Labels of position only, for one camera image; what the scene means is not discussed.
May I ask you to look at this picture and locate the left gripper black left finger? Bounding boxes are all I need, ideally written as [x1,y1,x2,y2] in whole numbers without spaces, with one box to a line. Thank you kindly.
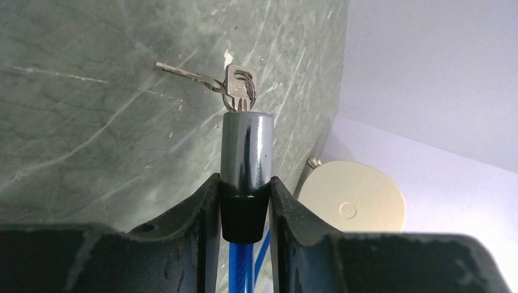
[1,174,221,292]

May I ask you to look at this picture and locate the blue cable with connectors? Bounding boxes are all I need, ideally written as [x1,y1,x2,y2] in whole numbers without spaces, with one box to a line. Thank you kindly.
[218,111,276,293]

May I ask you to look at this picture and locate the cable lock key bunch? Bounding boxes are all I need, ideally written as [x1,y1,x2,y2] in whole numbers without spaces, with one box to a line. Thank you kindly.
[155,62,257,112]

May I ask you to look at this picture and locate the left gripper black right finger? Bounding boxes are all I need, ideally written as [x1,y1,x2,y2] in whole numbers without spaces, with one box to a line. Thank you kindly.
[269,177,509,292]

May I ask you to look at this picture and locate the cream cylindrical container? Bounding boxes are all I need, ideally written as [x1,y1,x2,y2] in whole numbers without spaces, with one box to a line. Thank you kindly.
[298,157,406,233]

